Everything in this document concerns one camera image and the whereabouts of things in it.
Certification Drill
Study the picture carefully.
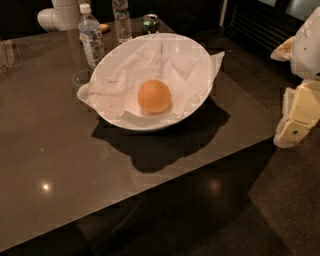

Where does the small tan object behind bottle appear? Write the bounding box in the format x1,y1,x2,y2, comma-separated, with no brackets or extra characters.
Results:
100,24,109,33

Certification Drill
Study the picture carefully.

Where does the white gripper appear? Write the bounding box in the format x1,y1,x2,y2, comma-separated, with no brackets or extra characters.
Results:
270,7,320,148

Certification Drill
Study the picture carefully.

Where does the green metal can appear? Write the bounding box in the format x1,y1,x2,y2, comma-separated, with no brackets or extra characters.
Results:
142,14,160,34

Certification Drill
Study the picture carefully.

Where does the orange fruit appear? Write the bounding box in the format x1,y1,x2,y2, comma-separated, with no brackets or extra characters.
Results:
138,80,171,114

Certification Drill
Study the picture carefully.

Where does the dark slatted furniture background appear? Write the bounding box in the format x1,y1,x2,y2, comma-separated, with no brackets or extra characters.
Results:
223,0,303,52

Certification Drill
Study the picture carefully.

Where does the white crumpled paper liner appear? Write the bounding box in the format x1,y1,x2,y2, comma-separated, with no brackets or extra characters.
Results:
76,31,226,123

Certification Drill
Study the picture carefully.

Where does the clear glass at left edge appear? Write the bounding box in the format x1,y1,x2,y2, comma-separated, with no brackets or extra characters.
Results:
0,40,22,73

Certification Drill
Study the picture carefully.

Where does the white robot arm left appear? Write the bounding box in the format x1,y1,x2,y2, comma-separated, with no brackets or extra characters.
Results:
37,0,320,80

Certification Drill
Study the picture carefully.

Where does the clear water bottle rear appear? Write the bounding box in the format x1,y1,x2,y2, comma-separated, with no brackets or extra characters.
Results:
112,0,132,43

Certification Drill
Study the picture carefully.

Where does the white bowl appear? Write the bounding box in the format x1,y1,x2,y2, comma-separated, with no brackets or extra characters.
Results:
77,32,218,132

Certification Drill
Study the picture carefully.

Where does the clear water bottle white cap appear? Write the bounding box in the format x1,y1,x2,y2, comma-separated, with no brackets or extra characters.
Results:
78,3,105,70

